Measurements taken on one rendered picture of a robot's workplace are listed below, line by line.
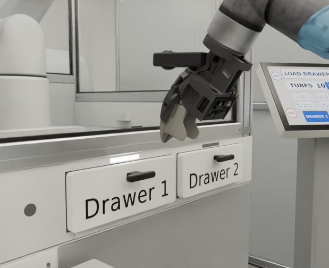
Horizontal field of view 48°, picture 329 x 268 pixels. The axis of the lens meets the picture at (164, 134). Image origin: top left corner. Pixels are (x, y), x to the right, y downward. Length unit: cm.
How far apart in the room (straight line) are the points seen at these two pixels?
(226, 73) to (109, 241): 42
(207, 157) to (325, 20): 55
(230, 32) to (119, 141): 33
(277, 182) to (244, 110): 128
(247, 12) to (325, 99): 89
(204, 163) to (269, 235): 159
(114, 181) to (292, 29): 43
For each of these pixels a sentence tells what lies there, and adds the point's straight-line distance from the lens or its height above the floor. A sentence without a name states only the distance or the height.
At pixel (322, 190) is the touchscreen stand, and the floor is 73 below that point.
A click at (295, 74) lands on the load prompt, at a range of 145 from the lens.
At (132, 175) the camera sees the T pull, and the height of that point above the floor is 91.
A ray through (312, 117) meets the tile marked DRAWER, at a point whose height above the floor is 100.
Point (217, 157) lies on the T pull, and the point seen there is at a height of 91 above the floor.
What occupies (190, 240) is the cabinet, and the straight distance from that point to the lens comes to 100.
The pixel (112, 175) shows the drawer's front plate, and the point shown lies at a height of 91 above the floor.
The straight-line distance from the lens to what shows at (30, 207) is 66.
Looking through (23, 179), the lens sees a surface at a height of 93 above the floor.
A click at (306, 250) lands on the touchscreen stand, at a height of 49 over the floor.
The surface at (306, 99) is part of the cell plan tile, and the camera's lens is 138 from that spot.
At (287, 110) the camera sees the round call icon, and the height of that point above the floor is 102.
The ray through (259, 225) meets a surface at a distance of 252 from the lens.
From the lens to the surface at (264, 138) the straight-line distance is 239.
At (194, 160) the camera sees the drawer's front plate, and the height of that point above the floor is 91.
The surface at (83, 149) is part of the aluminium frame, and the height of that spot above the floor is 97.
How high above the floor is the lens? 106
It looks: 5 degrees down
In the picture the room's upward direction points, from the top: straight up
